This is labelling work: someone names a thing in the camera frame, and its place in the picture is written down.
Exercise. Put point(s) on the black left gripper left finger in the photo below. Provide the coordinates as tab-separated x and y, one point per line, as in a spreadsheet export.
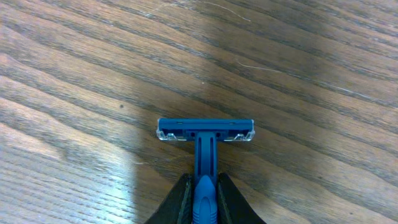
177	207

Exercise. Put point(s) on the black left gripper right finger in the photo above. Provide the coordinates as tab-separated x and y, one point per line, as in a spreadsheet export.
233	208

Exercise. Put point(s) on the blue disposable razor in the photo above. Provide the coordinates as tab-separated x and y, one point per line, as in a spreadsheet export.
205	133

